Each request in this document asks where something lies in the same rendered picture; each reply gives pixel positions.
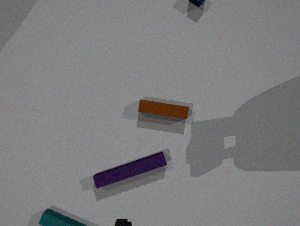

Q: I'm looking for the brown rectangular bar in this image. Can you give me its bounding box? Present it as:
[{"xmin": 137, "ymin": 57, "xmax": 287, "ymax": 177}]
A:
[{"xmin": 138, "ymin": 99, "xmax": 189, "ymax": 119}]

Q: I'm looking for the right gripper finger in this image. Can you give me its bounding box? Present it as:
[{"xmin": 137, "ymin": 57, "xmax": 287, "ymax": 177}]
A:
[{"xmin": 115, "ymin": 219, "xmax": 132, "ymax": 226}]

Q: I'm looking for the turquoise rod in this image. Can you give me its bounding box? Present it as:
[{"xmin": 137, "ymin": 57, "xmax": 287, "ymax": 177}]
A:
[{"xmin": 39, "ymin": 208, "xmax": 87, "ymax": 226}]

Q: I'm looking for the small dark blue cube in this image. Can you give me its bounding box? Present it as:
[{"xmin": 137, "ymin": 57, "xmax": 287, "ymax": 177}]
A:
[{"xmin": 189, "ymin": 0, "xmax": 203, "ymax": 7}]

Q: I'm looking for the purple rod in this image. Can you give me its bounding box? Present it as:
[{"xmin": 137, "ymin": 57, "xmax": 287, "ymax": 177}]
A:
[{"xmin": 93, "ymin": 151, "xmax": 167, "ymax": 188}]

